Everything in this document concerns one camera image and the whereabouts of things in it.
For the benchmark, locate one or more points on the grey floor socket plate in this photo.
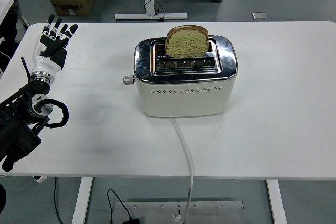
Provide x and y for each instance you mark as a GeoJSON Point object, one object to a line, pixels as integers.
{"type": "Point", "coordinates": [259, 16]}

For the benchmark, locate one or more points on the brown bread slice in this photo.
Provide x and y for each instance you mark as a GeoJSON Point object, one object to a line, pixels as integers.
{"type": "Point", "coordinates": [186, 44]}

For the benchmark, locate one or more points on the grey metal plate with screws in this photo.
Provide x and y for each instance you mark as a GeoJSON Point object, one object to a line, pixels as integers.
{"type": "Point", "coordinates": [215, 213]}

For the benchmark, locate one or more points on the brown cardboard box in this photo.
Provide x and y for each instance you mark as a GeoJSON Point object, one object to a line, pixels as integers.
{"type": "Point", "coordinates": [76, 3]}

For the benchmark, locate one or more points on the grey toaster knob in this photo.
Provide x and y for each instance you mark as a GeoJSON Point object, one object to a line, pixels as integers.
{"type": "Point", "coordinates": [128, 80]}

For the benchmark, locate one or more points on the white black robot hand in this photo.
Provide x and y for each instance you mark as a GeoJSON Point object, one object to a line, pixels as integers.
{"type": "Point", "coordinates": [44, 64]}

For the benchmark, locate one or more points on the white side table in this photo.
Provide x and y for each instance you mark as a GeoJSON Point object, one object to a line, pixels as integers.
{"type": "Point", "coordinates": [5, 5]}

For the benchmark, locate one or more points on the cream and chrome toaster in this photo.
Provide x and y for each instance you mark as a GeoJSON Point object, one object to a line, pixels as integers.
{"type": "Point", "coordinates": [183, 98]}

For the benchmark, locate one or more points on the white table leg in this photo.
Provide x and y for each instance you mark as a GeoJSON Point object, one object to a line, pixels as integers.
{"type": "Point", "coordinates": [81, 203]}
{"type": "Point", "coordinates": [277, 203]}

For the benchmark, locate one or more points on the small white black object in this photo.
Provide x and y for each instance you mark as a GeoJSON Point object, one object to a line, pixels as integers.
{"type": "Point", "coordinates": [39, 179]}

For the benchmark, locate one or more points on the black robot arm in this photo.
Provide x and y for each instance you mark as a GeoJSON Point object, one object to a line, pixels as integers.
{"type": "Point", "coordinates": [18, 129]}

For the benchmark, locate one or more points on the black power adapter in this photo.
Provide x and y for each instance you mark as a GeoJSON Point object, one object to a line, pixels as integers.
{"type": "Point", "coordinates": [131, 221]}

